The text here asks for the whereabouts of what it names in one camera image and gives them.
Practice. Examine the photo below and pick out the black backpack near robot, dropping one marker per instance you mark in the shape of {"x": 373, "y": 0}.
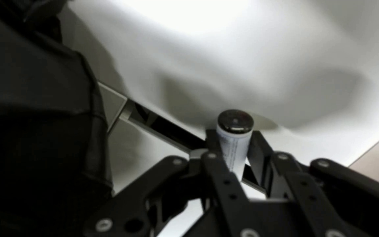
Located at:
{"x": 53, "y": 128}

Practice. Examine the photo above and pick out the white bottle black cap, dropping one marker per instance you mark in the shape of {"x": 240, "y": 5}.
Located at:
{"x": 235, "y": 129}

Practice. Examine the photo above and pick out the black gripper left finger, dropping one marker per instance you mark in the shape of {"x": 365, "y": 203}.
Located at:
{"x": 148, "y": 204}

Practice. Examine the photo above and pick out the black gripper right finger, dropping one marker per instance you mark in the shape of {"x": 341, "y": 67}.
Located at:
{"x": 329, "y": 196}

